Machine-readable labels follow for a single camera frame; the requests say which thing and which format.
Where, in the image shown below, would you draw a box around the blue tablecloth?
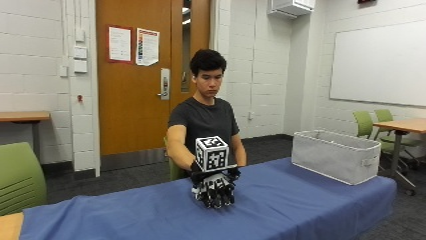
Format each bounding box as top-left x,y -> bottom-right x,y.
19,157 -> 398,240

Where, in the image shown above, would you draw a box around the white marker cube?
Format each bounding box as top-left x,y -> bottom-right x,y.
195,134 -> 230,173

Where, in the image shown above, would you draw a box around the the person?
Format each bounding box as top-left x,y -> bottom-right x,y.
165,48 -> 248,174

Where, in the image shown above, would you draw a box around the grey fabric storage bin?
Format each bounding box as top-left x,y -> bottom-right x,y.
290,129 -> 384,186

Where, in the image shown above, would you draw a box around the wooden door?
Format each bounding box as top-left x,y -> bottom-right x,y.
95,0 -> 212,157

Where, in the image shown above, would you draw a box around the wooden table with metal legs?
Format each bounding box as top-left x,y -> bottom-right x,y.
372,117 -> 426,197

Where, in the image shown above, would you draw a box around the colourful paper poster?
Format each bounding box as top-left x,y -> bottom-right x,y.
135,27 -> 161,67

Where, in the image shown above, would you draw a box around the wooden side table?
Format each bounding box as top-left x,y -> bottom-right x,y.
0,110 -> 52,161

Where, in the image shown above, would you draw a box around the white paper notice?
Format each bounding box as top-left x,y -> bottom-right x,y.
107,25 -> 133,63

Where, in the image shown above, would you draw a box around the white whiteboard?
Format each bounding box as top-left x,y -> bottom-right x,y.
329,20 -> 426,108

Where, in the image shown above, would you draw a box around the silver door handle plate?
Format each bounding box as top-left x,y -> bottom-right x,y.
157,67 -> 172,101

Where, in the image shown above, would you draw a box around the white wall switch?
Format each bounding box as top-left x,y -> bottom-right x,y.
72,59 -> 89,74
72,45 -> 89,60

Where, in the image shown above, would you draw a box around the white wall-mounted unit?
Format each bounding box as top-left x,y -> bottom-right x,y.
266,0 -> 317,20

